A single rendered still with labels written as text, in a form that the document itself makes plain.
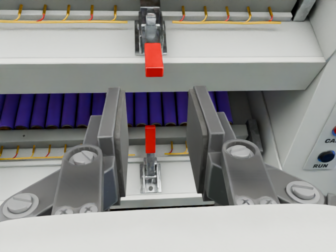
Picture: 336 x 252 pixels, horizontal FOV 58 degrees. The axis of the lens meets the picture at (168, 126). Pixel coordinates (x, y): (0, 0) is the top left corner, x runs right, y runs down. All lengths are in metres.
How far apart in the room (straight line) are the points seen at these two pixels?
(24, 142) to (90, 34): 0.20
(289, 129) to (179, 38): 0.17
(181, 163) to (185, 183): 0.03
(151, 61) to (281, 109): 0.22
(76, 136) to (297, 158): 0.28
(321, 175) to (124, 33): 0.30
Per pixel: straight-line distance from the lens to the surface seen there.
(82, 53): 0.28
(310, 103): 0.34
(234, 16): 0.31
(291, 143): 0.37
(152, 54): 0.22
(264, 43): 0.30
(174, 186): 0.41
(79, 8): 0.30
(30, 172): 0.44
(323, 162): 0.41
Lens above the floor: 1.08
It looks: 42 degrees down
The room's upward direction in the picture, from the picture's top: 3 degrees clockwise
